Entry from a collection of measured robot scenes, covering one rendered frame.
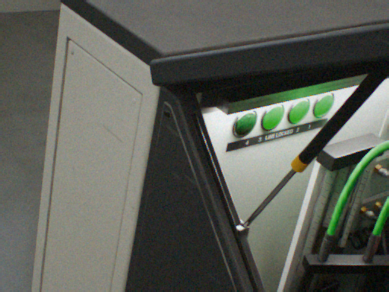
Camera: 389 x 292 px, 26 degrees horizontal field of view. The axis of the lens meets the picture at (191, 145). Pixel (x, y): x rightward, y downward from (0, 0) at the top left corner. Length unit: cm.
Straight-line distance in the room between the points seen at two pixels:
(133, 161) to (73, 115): 17
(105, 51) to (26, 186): 229
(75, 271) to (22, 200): 196
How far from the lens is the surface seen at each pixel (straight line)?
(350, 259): 154
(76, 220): 146
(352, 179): 141
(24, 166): 367
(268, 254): 154
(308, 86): 130
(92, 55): 132
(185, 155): 116
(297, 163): 103
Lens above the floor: 196
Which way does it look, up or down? 29 degrees down
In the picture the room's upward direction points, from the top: 12 degrees clockwise
